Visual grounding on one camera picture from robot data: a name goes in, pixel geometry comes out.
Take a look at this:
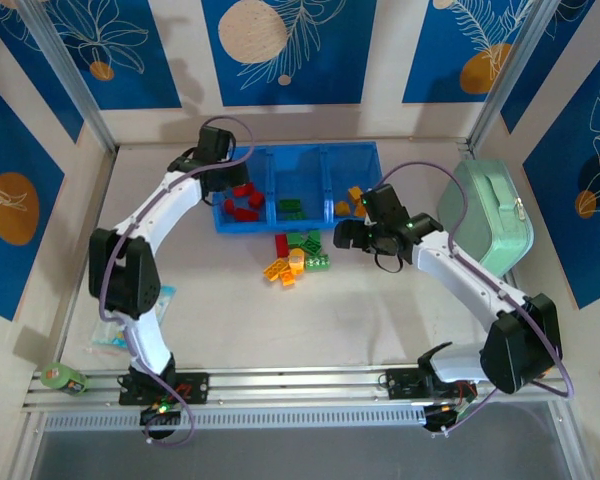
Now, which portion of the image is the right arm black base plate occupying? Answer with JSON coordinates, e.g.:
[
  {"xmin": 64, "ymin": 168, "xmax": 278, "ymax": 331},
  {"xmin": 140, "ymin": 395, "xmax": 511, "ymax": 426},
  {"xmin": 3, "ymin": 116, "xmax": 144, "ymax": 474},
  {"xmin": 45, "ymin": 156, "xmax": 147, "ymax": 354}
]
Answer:
[{"xmin": 385, "ymin": 366, "xmax": 479, "ymax": 402}]

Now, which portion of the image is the mint green zipper case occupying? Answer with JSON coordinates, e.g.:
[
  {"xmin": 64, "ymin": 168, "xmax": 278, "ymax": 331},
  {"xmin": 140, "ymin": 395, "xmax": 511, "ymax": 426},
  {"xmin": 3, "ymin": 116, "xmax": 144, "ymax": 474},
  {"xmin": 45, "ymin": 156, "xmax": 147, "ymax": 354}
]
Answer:
[{"xmin": 436, "ymin": 159, "xmax": 536, "ymax": 281}]

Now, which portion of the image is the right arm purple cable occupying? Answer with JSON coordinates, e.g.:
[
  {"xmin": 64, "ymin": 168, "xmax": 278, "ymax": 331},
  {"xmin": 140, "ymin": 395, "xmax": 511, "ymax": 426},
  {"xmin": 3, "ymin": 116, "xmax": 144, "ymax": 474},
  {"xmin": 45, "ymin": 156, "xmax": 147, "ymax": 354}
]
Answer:
[{"xmin": 376, "ymin": 161, "xmax": 576, "ymax": 437}]

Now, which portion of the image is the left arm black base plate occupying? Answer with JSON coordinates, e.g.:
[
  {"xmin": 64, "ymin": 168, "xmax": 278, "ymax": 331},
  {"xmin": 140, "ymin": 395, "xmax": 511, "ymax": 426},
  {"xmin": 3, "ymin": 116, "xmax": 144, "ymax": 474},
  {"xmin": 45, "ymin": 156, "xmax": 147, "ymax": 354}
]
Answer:
[{"xmin": 118, "ymin": 371, "xmax": 212, "ymax": 406}]

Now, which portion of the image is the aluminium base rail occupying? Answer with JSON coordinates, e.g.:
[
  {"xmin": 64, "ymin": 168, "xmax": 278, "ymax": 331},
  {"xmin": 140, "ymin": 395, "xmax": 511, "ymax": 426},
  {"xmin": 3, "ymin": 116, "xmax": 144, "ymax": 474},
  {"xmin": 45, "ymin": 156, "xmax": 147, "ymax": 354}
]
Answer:
[{"xmin": 22, "ymin": 360, "xmax": 567, "ymax": 409}]

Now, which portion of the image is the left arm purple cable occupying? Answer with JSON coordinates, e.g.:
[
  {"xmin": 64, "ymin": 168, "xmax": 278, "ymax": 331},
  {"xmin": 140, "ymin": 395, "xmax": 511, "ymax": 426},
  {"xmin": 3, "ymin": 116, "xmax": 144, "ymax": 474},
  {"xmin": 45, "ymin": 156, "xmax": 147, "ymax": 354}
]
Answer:
[{"xmin": 98, "ymin": 115, "xmax": 256, "ymax": 450}]

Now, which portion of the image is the aluminium side rail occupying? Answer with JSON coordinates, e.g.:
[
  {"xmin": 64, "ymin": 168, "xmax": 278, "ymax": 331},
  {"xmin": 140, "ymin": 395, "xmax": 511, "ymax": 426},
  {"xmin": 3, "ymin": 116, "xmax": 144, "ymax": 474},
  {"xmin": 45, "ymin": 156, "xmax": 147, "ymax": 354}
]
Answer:
[
  {"xmin": 23, "ymin": 147, "xmax": 120, "ymax": 401},
  {"xmin": 457, "ymin": 137, "xmax": 569, "ymax": 401}
]

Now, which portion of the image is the clear plastic bag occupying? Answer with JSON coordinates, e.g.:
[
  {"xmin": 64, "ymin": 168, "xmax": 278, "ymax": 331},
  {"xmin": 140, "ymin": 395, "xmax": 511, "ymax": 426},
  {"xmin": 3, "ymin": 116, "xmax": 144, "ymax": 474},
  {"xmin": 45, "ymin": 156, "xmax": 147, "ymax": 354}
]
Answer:
[{"xmin": 85, "ymin": 284, "xmax": 178, "ymax": 356}]

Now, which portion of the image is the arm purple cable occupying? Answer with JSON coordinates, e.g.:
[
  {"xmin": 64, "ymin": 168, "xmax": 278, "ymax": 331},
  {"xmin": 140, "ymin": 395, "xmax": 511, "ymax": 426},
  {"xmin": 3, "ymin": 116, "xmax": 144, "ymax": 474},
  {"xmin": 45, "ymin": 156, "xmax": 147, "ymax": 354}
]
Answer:
[
  {"xmin": 376, "ymin": 161, "xmax": 576, "ymax": 437},
  {"xmin": 98, "ymin": 115, "xmax": 256, "ymax": 450}
]

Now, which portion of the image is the aluminium frame post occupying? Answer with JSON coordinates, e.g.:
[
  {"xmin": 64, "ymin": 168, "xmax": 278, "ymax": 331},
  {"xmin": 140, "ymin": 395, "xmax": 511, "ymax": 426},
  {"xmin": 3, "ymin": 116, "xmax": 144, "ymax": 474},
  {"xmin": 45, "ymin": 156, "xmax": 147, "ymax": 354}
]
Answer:
[
  {"xmin": 15, "ymin": 0, "xmax": 120, "ymax": 154},
  {"xmin": 465, "ymin": 0, "xmax": 565, "ymax": 149}
]

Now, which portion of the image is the green can with label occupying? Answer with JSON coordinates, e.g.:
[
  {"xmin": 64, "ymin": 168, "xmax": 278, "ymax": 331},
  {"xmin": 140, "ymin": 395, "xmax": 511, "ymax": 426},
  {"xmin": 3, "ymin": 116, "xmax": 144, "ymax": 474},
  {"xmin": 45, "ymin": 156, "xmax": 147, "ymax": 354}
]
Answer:
[{"xmin": 40, "ymin": 361, "xmax": 89, "ymax": 398}]

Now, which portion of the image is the grey slotted cable duct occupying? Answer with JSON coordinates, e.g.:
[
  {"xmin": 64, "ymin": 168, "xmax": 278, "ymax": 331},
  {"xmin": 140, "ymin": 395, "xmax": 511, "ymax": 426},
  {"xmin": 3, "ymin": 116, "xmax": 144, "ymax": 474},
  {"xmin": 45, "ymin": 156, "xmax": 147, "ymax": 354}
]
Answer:
[{"xmin": 42, "ymin": 403, "xmax": 431, "ymax": 432}]

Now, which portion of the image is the blue three-compartment bin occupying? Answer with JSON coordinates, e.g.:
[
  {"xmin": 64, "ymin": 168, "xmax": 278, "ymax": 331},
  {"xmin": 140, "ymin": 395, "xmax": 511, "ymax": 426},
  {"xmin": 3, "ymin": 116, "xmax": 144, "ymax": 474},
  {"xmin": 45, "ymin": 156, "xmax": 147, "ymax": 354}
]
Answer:
[{"xmin": 211, "ymin": 140, "xmax": 386, "ymax": 236}]

